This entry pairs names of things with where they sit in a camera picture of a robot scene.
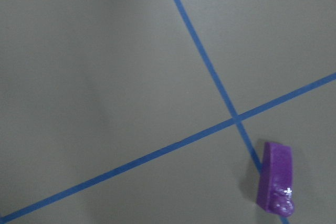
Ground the purple trapezoid block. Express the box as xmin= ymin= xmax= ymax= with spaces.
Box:
xmin=256 ymin=142 xmax=295 ymax=217

